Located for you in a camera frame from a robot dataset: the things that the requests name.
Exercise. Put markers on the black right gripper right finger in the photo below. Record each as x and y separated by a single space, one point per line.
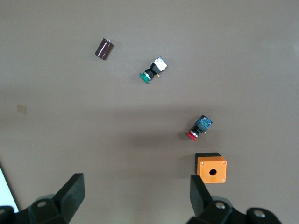
201 203

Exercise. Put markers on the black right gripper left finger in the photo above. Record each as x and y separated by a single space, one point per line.
70 196

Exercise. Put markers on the red push button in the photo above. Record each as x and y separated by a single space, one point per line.
199 128

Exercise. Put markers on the green push button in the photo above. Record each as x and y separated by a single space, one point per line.
153 70

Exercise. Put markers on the dark brown capacitor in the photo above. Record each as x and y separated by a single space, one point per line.
104 49

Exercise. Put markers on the orange button enclosure box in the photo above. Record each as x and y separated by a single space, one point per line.
210 168

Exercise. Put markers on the white drawer cabinet frame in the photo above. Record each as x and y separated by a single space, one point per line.
4 191

